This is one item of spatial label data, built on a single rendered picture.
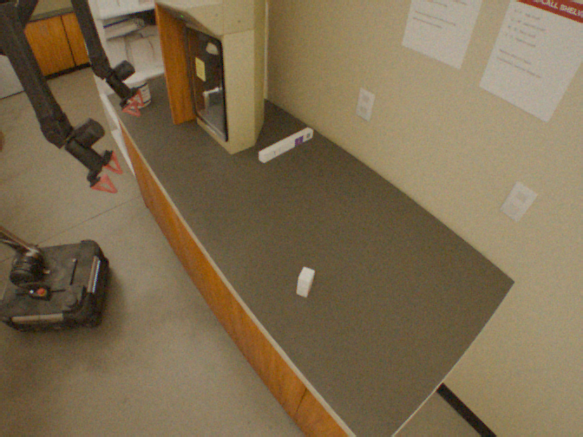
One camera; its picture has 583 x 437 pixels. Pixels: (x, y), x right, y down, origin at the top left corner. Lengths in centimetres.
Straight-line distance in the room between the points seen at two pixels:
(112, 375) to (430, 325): 159
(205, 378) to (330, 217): 111
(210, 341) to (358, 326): 114
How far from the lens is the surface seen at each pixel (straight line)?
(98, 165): 103
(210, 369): 177
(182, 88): 148
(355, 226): 102
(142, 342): 192
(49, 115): 98
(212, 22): 104
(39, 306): 203
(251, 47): 113
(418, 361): 84
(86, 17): 140
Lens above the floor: 167
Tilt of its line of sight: 47 degrees down
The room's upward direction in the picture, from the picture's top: 5 degrees clockwise
